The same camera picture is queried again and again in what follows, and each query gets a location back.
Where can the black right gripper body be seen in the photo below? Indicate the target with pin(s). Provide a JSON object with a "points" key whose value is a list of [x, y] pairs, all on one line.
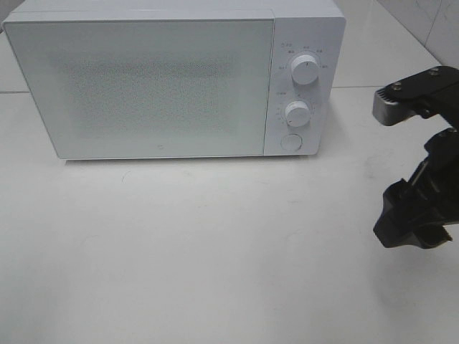
{"points": [[429, 93]]}

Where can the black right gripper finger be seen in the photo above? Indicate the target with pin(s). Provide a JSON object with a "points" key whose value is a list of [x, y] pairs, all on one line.
{"points": [[413, 216]]}

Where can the round white door button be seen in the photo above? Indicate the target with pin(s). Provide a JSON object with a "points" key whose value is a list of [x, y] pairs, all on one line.
{"points": [[291, 142]]}

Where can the white rotary knob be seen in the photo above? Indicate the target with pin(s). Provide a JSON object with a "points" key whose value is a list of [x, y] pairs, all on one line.
{"points": [[304, 69], [297, 114]]}

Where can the white microwave door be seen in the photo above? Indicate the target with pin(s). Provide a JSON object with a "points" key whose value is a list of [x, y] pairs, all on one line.
{"points": [[148, 89]]}

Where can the white microwave oven body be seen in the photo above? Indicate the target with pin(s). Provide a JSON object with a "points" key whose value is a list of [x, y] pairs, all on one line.
{"points": [[299, 27]]}

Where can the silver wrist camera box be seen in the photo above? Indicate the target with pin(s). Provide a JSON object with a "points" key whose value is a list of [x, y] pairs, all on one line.
{"points": [[389, 112]]}

